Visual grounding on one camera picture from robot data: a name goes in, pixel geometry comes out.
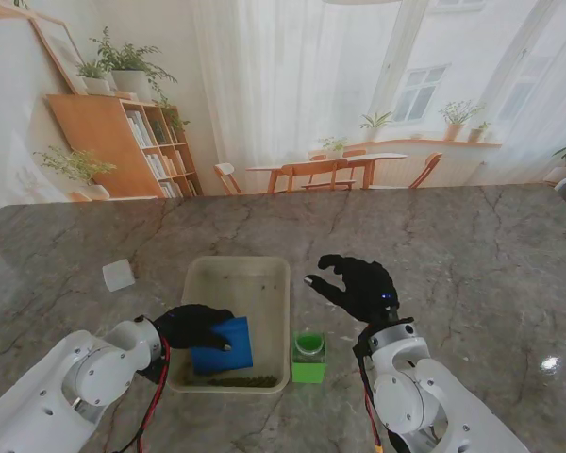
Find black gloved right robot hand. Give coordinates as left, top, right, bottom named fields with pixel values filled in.
left=303, top=254, right=401, bottom=327

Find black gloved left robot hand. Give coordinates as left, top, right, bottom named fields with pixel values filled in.
left=153, top=304, right=238, bottom=353

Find blue plastic scraper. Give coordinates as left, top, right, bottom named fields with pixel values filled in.
left=190, top=315, right=255, bottom=377

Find cream baking tray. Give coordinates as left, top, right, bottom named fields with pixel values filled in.
left=167, top=255, right=291, bottom=395

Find white square jar lid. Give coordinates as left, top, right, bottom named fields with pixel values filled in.
left=102, top=259, right=137, bottom=293

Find green square jar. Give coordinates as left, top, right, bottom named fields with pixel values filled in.
left=291, top=329, right=328, bottom=384

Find scattered green beans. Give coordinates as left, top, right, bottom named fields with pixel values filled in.
left=183, top=273, right=280, bottom=389

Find printed room backdrop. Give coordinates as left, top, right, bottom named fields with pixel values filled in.
left=0, top=0, right=566, bottom=209

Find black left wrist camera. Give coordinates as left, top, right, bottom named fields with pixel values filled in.
left=138, top=356, right=170, bottom=386

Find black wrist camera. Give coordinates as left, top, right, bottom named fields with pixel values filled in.
left=352, top=333, right=372, bottom=361
left=138, top=356, right=170, bottom=386

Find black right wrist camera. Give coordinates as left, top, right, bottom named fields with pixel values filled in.
left=352, top=333, right=372, bottom=361

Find red left arm cable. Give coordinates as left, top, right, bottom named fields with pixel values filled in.
left=116, top=340, right=172, bottom=453

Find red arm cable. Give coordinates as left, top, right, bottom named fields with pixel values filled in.
left=116, top=340, right=172, bottom=453
left=359, top=356, right=387, bottom=453

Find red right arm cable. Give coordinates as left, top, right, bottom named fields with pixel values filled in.
left=359, top=356, right=387, bottom=453

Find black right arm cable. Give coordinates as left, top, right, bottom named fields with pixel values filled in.
left=386, top=422, right=411, bottom=453

